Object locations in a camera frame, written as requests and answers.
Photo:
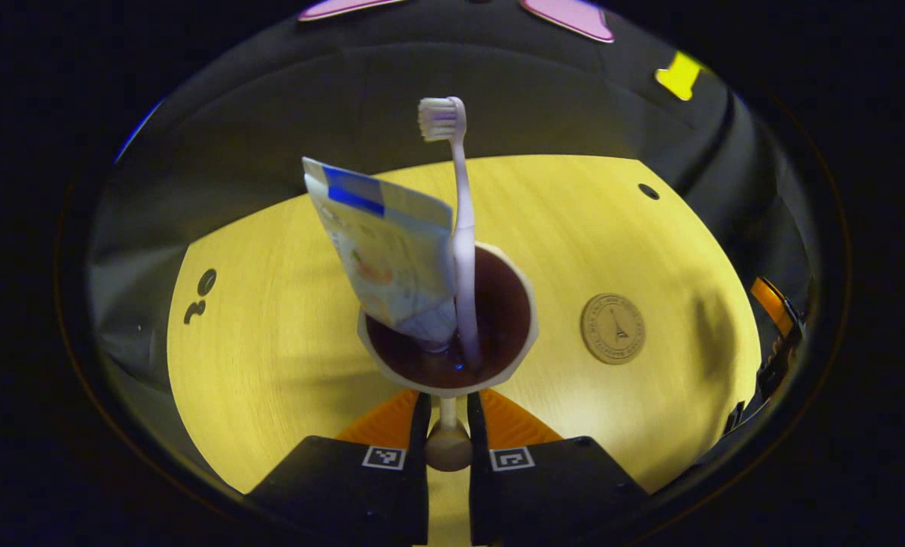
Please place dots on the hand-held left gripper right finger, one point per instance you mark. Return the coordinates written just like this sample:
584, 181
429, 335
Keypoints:
479, 486

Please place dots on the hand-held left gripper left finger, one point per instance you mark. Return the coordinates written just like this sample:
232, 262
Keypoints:
420, 486

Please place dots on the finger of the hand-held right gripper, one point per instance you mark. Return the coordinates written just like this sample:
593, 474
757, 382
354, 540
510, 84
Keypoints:
773, 305

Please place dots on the round cork coaster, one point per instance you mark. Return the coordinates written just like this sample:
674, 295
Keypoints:
613, 329

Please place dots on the beige cup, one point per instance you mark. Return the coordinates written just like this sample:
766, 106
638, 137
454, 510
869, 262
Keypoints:
505, 319

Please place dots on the white toothpaste tube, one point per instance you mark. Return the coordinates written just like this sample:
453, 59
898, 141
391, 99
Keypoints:
391, 251

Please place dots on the white toothbrush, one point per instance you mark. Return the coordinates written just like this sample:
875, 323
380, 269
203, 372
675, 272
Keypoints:
463, 235

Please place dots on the wooden desktop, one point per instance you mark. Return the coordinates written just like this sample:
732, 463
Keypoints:
270, 380

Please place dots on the black backdrop cloth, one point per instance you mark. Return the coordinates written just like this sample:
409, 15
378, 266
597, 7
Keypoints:
346, 99

